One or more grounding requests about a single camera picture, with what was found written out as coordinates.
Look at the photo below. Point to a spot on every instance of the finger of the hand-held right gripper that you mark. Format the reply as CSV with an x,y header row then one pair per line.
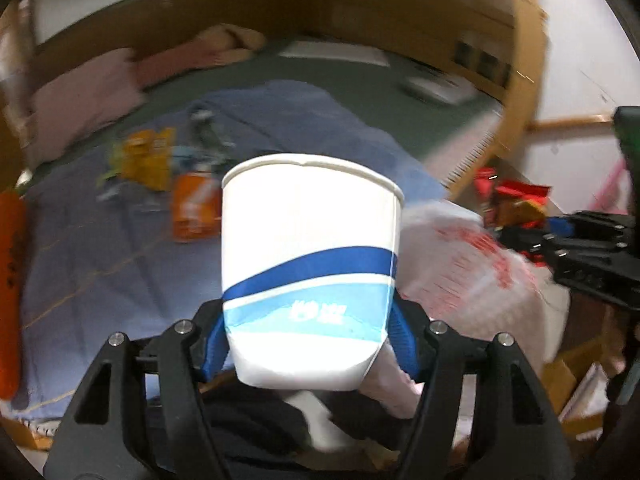
x,y
562,225
575,270

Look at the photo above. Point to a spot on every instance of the red snack packet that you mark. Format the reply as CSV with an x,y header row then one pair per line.
x,y
484,182
522,191

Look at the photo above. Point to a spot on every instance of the pink pillow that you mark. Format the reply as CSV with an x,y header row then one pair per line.
x,y
85,92

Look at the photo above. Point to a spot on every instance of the blue checked blanket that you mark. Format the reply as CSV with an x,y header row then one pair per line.
x,y
100,270

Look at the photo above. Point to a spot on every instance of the white paper cup blue stripes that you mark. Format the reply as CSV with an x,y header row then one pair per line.
x,y
310,220

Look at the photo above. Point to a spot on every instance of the white book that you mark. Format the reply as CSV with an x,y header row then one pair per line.
x,y
440,87

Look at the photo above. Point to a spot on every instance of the dark cloth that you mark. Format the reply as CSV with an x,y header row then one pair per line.
x,y
260,425

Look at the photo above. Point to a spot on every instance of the golden snack packet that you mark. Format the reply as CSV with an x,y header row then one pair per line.
x,y
526,212

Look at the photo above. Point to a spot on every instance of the green wrapper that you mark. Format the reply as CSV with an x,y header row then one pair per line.
x,y
111,165

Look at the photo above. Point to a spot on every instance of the yellow snack packet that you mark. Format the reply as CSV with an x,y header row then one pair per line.
x,y
162,160
136,155

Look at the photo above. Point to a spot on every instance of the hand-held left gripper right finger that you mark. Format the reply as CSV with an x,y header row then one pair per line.
x,y
401,342

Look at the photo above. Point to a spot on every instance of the white paper sheet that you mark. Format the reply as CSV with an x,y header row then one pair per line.
x,y
332,51

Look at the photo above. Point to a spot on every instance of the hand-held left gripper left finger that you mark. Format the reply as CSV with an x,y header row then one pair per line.
x,y
212,355

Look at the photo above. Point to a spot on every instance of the wooden bed frame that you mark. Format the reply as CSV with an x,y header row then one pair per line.
x,y
525,60

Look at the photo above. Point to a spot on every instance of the striped plush toy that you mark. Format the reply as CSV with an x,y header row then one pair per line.
x,y
200,47

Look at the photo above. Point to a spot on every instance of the orange carrot pillow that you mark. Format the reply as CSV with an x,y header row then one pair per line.
x,y
11,285

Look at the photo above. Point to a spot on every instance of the orange snack packet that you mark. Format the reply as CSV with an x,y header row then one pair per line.
x,y
196,205

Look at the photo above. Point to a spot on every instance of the white plastic bag red print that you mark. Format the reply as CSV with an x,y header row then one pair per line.
x,y
450,270

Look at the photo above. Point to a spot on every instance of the cardboard box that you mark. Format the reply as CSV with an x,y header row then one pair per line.
x,y
570,385

